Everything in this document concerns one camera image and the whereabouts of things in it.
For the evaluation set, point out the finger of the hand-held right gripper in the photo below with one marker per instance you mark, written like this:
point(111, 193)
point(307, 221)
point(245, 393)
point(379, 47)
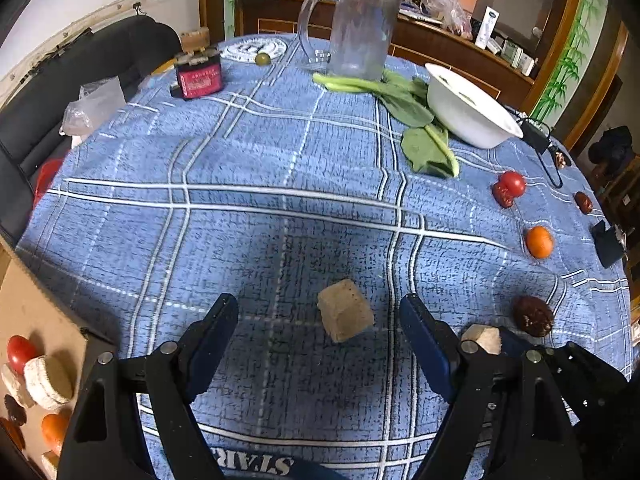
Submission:
point(585, 370)

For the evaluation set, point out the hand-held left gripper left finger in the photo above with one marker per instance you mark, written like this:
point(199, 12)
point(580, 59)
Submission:
point(212, 345)

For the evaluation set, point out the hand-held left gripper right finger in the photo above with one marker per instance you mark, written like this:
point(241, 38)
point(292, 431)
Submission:
point(430, 345)

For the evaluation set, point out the small white sugarcane piece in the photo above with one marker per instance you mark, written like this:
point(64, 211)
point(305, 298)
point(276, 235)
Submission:
point(482, 337)

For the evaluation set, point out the shallow cardboard box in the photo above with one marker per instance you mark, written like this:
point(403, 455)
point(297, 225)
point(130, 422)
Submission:
point(45, 310)

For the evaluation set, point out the large mandarin orange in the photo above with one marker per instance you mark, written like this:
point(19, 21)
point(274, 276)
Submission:
point(55, 430)

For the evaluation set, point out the red tomato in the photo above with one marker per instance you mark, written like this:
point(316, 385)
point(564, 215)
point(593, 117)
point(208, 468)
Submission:
point(21, 352)

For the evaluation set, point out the dark red date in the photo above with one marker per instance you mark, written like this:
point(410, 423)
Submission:
point(14, 410)

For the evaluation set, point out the dark wrinkled date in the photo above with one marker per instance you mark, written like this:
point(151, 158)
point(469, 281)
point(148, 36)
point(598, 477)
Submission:
point(534, 316)

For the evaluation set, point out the black clip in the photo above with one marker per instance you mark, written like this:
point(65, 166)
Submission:
point(607, 245)

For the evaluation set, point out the small mandarin orange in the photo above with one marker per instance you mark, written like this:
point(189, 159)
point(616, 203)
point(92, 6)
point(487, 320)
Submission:
point(539, 241)

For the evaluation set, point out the cherry tomato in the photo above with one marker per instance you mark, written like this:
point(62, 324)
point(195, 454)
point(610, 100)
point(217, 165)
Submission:
point(513, 183)

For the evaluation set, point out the blue plaid tablecloth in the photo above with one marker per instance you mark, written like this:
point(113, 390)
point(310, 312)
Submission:
point(250, 160)

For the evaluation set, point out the green leaf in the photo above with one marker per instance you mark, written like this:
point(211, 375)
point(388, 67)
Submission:
point(425, 152)

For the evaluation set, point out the dark bag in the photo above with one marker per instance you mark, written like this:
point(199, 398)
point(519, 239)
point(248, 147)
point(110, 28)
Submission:
point(612, 145)

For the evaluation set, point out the red item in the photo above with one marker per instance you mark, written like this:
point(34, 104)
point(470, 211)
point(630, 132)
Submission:
point(46, 177)

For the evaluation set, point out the white bowl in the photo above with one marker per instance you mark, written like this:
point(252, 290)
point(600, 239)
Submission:
point(470, 110)

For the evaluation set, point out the leafy green stalk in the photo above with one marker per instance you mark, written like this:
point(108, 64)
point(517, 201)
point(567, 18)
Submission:
point(400, 102)

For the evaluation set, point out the clear plastic bag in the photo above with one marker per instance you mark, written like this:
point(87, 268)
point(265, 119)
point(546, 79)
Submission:
point(92, 107)

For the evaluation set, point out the red black box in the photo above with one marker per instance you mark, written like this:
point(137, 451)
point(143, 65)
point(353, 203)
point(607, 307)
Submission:
point(197, 77)

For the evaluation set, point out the yellow package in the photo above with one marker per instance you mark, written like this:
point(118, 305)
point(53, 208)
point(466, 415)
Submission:
point(164, 67)

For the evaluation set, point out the black leather sofa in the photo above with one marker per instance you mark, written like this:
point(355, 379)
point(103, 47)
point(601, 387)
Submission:
point(30, 125)

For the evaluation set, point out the green olive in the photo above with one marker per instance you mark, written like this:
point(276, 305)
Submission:
point(262, 59)

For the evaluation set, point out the wooden sideboard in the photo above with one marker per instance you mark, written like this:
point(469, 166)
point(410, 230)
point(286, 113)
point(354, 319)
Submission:
point(440, 50)

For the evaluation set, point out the small brown box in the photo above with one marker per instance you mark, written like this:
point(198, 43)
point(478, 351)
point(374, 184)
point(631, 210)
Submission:
point(195, 38)

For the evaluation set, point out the white tube box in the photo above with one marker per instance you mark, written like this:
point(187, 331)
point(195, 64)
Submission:
point(487, 27)

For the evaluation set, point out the clear plastic pitcher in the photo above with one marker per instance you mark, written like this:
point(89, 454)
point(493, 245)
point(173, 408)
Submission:
point(357, 30)

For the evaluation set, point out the plastic bag with contents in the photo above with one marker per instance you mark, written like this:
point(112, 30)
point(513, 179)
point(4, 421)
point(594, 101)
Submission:
point(442, 10)

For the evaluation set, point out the wooden frame with bamboo print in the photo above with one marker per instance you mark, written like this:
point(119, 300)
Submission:
point(575, 60)

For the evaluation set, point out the black wall hook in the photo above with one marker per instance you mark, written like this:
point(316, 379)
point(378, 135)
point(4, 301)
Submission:
point(139, 9)

